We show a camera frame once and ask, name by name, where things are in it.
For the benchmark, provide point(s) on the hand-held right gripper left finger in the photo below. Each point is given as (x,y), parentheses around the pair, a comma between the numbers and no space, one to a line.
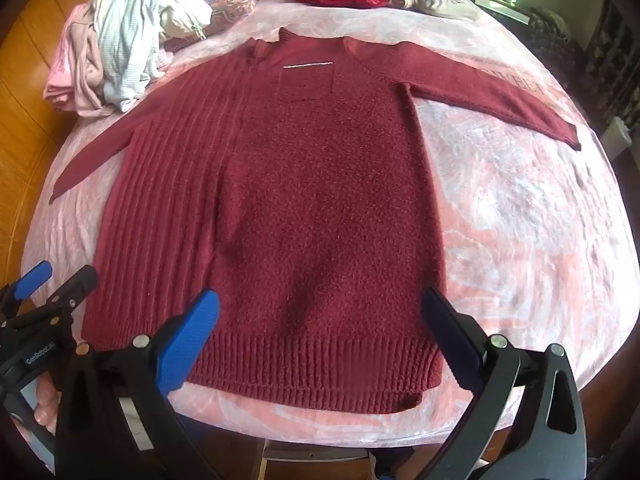
(192,345)

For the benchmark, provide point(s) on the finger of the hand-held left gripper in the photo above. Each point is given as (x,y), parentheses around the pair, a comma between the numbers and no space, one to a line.
(31,280)
(75,287)

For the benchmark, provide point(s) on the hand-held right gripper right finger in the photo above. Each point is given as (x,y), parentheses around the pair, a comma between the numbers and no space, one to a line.
(452,345)

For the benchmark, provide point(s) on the dark red knit sweater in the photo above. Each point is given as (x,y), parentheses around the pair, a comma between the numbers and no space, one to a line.
(310,200)

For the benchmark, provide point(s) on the pile of light clothes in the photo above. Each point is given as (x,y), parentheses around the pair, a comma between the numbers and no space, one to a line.
(127,35)

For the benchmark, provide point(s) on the person's left hand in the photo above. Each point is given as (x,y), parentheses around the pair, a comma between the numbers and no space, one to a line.
(47,400)

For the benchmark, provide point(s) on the pink patterned blanket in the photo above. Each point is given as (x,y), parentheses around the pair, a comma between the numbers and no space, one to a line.
(515,240)

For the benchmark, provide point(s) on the pale pink garment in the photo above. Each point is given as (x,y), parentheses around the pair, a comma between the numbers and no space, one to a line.
(80,70)

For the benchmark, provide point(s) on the beige zipped garment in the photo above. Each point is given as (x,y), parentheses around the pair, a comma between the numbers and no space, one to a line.
(182,25)

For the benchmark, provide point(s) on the dark shelf unit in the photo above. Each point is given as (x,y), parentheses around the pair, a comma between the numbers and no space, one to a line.
(575,40)

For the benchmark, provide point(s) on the grey-brown garment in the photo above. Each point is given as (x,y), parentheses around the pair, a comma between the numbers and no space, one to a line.
(440,4)

